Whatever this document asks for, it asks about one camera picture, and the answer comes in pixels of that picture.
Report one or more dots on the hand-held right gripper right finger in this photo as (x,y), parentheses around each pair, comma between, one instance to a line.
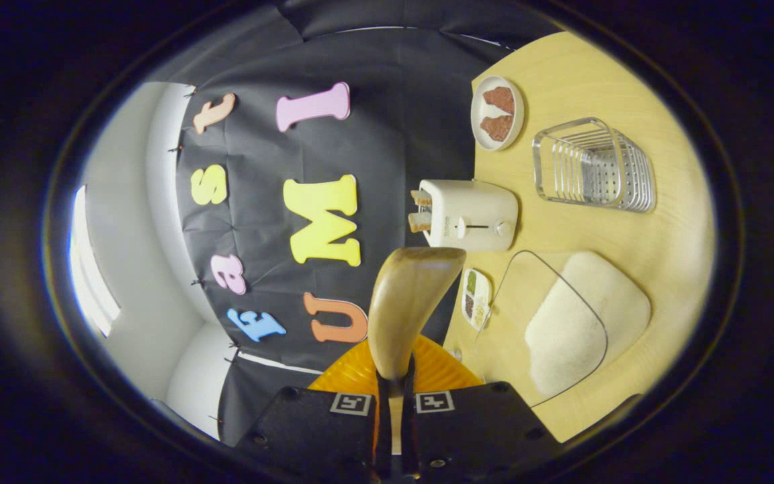
(410,430)

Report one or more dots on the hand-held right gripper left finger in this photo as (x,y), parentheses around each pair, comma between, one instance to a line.
(384,430)

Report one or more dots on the wooden spoon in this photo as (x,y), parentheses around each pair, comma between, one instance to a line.
(407,302)

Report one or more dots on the white rice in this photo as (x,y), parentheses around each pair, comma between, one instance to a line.
(582,323)

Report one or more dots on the white divided grain dish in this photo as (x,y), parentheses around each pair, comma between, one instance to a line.
(476,299)

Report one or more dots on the toast slice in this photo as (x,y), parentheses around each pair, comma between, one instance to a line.
(420,222)
(421,197)

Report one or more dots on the white toaster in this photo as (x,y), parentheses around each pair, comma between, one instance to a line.
(474,215)

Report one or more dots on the black backdrop cloth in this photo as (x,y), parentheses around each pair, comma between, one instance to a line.
(394,134)

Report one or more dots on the red meat piece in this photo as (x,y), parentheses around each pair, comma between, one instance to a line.
(498,128)
(500,99)

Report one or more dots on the white round plate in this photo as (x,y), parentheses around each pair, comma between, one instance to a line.
(478,111)

